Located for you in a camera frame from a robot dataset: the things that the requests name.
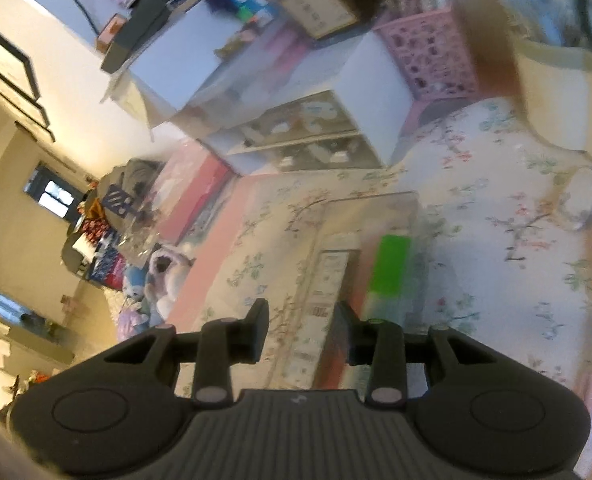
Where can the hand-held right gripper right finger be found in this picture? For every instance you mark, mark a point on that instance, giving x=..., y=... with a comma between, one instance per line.
x=346, y=332

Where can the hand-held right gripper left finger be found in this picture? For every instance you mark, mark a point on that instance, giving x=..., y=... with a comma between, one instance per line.
x=256, y=332

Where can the ruler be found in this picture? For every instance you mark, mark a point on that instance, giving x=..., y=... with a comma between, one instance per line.
x=326, y=290

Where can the green capped marker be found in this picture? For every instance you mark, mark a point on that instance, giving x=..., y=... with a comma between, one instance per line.
x=388, y=265

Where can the clear plastic pencil case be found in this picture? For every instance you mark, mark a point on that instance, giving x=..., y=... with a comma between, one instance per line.
x=376, y=217

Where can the white purple plush toy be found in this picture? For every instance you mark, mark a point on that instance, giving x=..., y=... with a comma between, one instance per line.
x=171, y=280

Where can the blue plush toy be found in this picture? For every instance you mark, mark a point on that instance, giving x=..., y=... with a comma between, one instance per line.
x=135, y=285

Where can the pink flat box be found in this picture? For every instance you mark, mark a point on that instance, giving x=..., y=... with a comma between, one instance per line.
x=196, y=195

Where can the dark patterned cloth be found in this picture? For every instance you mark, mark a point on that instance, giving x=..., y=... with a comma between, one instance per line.
x=121, y=202

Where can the window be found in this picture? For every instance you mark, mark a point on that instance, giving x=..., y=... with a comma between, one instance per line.
x=51, y=192

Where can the white drawer organizer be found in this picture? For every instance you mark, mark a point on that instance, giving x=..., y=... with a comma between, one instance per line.
x=371, y=85

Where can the clear plastic storage box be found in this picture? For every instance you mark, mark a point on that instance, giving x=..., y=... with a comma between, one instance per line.
x=256, y=70

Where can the white glue stick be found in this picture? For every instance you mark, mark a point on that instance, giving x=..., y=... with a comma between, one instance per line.
x=581, y=200

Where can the pale paper sheet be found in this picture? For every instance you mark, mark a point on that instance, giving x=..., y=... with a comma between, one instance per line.
x=126, y=90

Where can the pink perforated pen holder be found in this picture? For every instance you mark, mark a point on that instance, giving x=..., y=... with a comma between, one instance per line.
x=426, y=55

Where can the white pen holder grey rim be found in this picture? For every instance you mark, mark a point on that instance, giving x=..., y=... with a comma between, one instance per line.
x=556, y=95

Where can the dark square plant pot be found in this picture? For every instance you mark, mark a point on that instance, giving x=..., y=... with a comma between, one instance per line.
x=321, y=10

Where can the black oblong case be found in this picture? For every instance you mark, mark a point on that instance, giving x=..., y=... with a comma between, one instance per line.
x=146, y=20

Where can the small orange box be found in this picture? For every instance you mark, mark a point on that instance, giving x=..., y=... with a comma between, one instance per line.
x=111, y=32

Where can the brown blurred object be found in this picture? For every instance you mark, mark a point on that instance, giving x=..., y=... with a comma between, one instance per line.
x=491, y=25

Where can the black wall shelves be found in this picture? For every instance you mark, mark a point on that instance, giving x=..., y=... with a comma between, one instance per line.
x=21, y=80

